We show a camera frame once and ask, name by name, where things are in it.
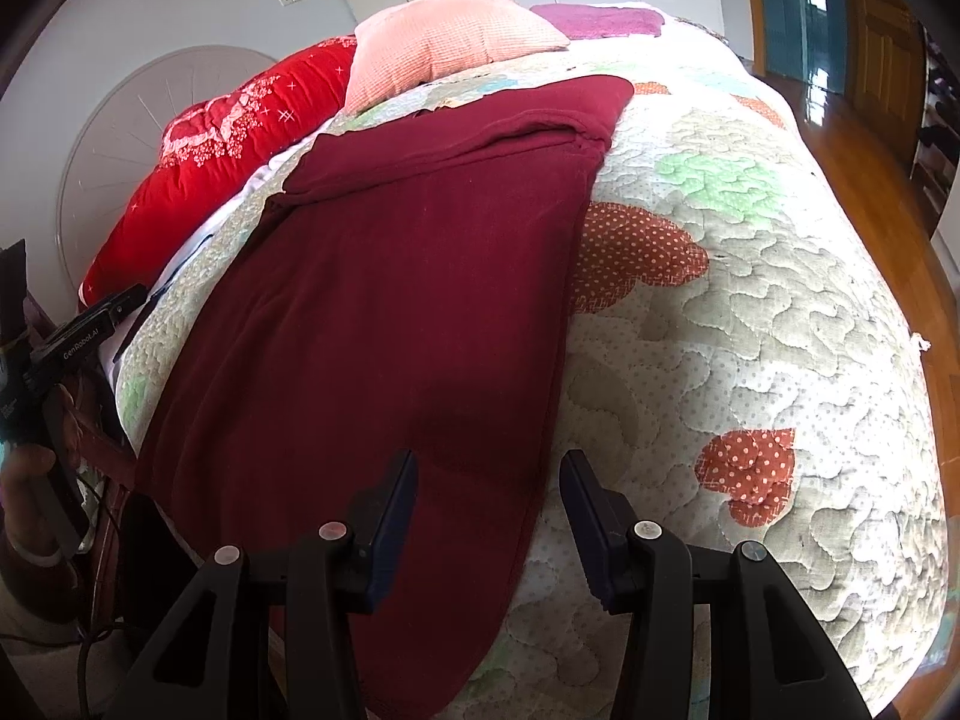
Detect dark red long-sleeve garment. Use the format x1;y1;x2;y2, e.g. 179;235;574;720
137;75;635;718

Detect person's left hand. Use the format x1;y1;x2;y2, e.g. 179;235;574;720
0;380;88;564

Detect white round headboard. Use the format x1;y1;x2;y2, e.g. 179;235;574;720
57;46;274;288

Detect red floral quilted comforter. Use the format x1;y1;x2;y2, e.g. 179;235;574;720
78;34;356;305

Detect patchwork quilted bedspread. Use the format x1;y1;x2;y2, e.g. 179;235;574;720
110;1;950;720

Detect pink checkered pillow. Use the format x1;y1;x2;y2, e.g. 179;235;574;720
343;0;569;115

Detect white shelving unit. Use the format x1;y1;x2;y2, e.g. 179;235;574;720
911;28;958;289

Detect wooden door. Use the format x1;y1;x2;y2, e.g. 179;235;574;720
848;0;926;172

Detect magenta pillow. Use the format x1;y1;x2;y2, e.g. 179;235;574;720
530;4;665;41

